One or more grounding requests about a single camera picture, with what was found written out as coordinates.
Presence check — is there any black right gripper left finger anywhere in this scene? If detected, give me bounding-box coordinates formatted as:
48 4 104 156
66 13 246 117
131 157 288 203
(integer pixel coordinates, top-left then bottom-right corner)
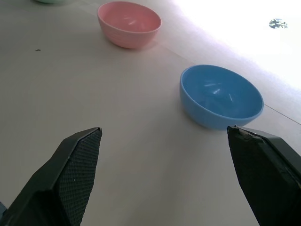
0 127 103 226

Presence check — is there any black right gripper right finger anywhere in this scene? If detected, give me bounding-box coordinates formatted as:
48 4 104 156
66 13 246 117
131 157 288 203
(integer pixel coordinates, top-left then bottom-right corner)
226 125 301 226

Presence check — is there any blue plastic bowl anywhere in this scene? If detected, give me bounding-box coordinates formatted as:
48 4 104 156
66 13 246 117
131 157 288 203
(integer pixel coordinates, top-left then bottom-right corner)
180 64 264 131

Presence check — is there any pink plastic bowl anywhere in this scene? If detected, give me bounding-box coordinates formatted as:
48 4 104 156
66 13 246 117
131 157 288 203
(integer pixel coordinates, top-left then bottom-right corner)
97 1 162 49

